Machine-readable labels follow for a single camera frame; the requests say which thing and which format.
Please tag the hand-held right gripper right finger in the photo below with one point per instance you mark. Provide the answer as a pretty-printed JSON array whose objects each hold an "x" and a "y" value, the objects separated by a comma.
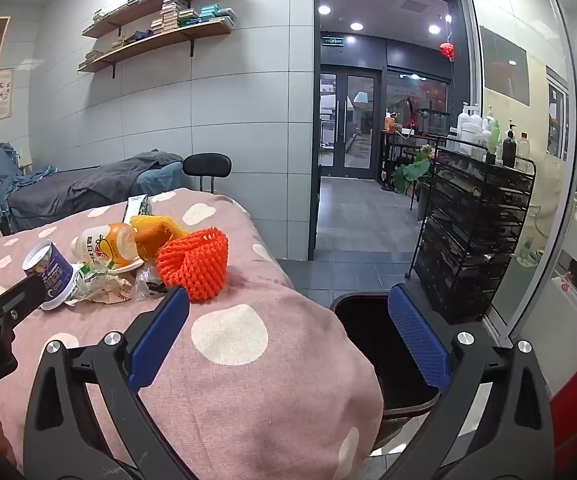
[{"x": 418, "y": 337}]

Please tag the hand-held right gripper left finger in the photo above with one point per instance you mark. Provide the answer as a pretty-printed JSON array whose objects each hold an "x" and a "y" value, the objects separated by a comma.
[{"x": 161, "y": 337}]

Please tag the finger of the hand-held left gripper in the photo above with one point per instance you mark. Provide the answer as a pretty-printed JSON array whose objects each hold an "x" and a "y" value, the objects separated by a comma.
[{"x": 16, "y": 300}]

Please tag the dark plastic wrapper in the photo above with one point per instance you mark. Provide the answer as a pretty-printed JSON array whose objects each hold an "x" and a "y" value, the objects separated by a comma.
[{"x": 158, "y": 288}]

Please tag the brown trash bin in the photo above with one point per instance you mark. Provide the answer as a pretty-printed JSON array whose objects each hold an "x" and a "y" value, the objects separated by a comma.
[{"x": 368, "y": 340}]

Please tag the purple yogurt cup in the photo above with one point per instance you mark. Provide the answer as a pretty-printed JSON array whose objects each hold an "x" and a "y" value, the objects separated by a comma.
[{"x": 57, "y": 271}]

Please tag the clear plastic wrapper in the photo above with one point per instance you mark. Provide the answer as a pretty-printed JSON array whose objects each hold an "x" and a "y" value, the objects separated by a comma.
[{"x": 146, "y": 275}]

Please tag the white green wrapper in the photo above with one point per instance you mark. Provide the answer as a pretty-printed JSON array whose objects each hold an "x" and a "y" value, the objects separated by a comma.
[{"x": 103, "y": 285}]

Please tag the orange foam fruit net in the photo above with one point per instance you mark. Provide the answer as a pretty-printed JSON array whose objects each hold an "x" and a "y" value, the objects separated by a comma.
[{"x": 193, "y": 265}]

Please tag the orange peel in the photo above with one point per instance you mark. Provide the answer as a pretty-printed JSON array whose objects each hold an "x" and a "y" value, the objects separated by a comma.
[{"x": 151, "y": 240}]

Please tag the white bottle with orange label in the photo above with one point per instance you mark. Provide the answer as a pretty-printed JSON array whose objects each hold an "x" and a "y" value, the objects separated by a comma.
[{"x": 103, "y": 242}]

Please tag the green snack wrapper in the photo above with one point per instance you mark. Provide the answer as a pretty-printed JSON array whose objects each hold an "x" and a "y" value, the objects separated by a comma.
[{"x": 138, "y": 206}]

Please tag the black drawer cart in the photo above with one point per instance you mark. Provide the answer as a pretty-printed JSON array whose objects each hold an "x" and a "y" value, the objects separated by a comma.
[{"x": 468, "y": 240}]

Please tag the blue cloth pile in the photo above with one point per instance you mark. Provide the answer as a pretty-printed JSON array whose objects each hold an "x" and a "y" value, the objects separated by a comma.
[{"x": 3, "y": 170}]

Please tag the pink polka-dot blanket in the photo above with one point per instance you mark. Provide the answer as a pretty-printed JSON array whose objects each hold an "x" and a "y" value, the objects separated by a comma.
[{"x": 268, "y": 410}]

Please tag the grey covered massage bed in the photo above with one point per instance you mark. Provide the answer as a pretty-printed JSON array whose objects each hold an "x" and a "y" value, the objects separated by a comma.
[{"x": 83, "y": 185}]

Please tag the green floor tray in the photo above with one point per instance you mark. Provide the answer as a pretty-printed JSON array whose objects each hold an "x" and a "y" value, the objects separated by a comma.
[{"x": 528, "y": 255}]

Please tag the green leafy plant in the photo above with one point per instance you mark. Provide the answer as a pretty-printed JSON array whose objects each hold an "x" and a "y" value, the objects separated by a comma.
[{"x": 413, "y": 172}]

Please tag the black chair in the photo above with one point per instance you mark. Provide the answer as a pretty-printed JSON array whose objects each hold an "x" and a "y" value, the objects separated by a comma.
[{"x": 207, "y": 164}]

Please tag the black metal table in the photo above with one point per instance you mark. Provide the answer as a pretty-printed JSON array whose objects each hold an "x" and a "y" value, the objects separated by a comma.
[{"x": 393, "y": 145}]

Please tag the dark pump bottle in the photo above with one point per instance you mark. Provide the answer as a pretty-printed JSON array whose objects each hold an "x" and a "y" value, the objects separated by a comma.
[{"x": 508, "y": 150}]

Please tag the green bottle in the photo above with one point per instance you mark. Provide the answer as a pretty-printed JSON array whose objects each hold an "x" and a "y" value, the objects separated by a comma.
[{"x": 494, "y": 142}]

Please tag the clear bottle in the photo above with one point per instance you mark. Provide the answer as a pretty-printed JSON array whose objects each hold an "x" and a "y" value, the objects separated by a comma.
[{"x": 522, "y": 152}]

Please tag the white pump bottle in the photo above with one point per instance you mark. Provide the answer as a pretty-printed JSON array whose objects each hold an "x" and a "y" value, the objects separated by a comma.
[{"x": 468, "y": 130}]

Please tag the glass tank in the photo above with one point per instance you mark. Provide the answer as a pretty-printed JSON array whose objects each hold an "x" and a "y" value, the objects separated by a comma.
[{"x": 433, "y": 122}]

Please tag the red vase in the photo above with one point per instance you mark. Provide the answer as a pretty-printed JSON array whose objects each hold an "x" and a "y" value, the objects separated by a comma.
[{"x": 411, "y": 117}]

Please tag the glass double door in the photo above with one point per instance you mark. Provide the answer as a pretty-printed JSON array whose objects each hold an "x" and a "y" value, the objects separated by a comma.
[{"x": 353, "y": 125}]

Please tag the aluminium framed glass partition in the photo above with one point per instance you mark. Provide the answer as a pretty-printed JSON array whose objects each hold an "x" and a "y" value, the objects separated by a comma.
[{"x": 473, "y": 110}]

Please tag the red hanging ornament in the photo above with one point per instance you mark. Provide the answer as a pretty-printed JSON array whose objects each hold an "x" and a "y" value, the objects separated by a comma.
[{"x": 447, "y": 51}]

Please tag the green exit sign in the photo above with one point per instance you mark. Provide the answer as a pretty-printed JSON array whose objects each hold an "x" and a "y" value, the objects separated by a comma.
[{"x": 333, "y": 40}]

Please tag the round ceiling light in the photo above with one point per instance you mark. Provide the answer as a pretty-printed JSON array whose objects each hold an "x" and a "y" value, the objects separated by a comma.
[
  {"x": 434, "y": 29},
  {"x": 356, "y": 26},
  {"x": 324, "y": 10}
]

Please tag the wall poster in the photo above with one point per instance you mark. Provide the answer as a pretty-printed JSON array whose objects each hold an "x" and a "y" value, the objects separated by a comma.
[{"x": 3, "y": 95}]

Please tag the wooden wall shelf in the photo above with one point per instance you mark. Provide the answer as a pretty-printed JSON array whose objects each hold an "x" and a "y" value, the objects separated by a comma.
[
  {"x": 168, "y": 4},
  {"x": 168, "y": 39}
]

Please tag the lower wooden wall shelf books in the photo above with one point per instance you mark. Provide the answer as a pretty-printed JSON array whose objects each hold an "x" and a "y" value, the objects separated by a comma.
[{"x": 168, "y": 15}]

